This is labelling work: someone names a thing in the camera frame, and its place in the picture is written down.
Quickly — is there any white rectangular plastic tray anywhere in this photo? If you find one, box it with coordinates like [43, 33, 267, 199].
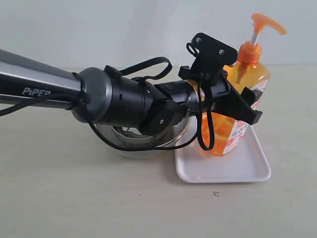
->
[174, 126, 271, 183]

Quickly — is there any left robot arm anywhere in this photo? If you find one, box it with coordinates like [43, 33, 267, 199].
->
[0, 51, 262, 135]

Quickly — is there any steel mesh colander basin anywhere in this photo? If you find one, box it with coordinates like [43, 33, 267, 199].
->
[96, 119, 191, 149]

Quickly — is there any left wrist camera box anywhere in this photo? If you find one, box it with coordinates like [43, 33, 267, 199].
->
[186, 33, 238, 75]

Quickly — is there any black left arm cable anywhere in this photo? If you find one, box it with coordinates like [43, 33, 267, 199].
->
[0, 42, 218, 152]

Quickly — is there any orange dish soap pump bottle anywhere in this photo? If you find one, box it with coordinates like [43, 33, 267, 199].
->
[197, 12, 288, 158]

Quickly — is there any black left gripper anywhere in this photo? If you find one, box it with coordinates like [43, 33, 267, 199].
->
[178, 65, 263, 125]

